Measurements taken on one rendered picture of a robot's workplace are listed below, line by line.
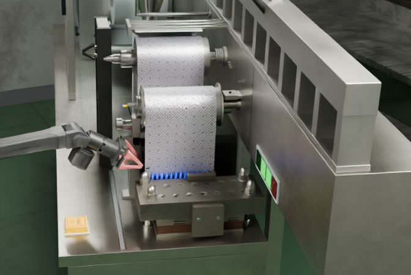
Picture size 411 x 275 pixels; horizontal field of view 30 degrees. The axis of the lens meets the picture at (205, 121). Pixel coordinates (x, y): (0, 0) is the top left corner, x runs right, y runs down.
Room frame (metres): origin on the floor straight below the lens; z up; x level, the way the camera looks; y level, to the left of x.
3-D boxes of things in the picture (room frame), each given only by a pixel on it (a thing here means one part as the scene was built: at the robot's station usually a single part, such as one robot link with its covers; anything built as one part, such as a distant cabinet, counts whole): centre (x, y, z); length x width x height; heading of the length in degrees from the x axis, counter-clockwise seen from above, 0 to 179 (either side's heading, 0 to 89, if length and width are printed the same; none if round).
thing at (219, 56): (2.65, -0.03, 1.33); 0.07 x 0.07 x 0.07; 12
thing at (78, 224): (2.14, 0.40, 0.91); 0.07 x 0.07 x 0.02; 12
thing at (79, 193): (3.27, 0.36, 0.88); 2.52 x 0.66 x 0.04; 12
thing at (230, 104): (2.40, -0.08, 1.25); 0.07 x 0.04 x 0.04; 102
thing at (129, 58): (2.58, 0.28, 1.33); 0.06 x 0.06 x 0.06; 12
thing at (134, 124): (2.37, 0.25, 1.05); 0.06 x 0.05 x 0.31; 102
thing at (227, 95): (2.40, -0.09, 1.28); 0.06 x 0.05 x 0.02; 102
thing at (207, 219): (2.11, -0.02, 0.96); 0.10 x 0.03 x 0.11; 102
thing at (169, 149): (2.31, 0.08, 1.11); 0.23 x 0.01 x 0.18; 102
